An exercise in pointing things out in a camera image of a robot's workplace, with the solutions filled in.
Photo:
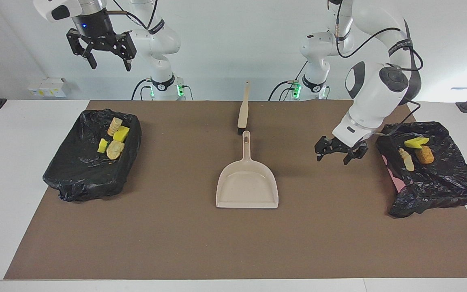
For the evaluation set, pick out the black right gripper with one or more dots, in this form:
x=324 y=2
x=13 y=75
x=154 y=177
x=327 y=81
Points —
x=95 y=30

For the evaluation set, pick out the plain yellow sponge block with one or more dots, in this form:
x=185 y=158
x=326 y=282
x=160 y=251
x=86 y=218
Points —
x=122 y=134

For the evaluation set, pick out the pink plastic bin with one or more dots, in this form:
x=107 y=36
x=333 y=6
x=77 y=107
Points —
x=397 y=184

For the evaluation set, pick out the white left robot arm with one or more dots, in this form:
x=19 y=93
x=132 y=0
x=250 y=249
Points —
x=371 y=93

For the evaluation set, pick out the beige hand brush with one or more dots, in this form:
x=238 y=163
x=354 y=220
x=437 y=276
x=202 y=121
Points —
x=243 y=115

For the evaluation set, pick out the yellow sponge green backing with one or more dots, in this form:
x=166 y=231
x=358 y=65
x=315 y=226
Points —
x=103 y=146

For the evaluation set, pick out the brown oval bread roll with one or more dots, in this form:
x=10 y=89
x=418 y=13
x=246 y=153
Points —
x=425 y=155

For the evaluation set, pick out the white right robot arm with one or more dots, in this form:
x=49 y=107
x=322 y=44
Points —
x=156 y=40

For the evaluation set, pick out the small white wall box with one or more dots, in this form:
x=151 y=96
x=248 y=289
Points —
x=34 y=90

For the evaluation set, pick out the yellow curved sponge scrap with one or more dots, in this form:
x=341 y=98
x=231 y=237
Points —
x=416 y=142

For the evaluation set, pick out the pale ridged bread roll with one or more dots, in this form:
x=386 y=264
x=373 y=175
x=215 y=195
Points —
x=115 y=126

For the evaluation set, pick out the pale toast slice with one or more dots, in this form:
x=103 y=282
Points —
x=115 y=150

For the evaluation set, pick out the beige plastic dustpan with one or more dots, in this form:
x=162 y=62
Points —
x=246 y=186

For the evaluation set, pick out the brown table mat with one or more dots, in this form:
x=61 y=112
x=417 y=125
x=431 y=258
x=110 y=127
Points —
x=258 y=243

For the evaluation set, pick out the orange striped croissant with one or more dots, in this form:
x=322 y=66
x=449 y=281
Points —
x=407 y=160

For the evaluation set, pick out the white wall outlet box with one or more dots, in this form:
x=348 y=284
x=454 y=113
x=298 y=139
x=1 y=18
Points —
x=53 y=87

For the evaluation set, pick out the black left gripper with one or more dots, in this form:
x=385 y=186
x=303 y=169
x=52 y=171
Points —
x=345 y=146

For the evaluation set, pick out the black plastic trash bag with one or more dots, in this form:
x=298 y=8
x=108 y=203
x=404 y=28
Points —
x=440 y=182
x=79 y=170

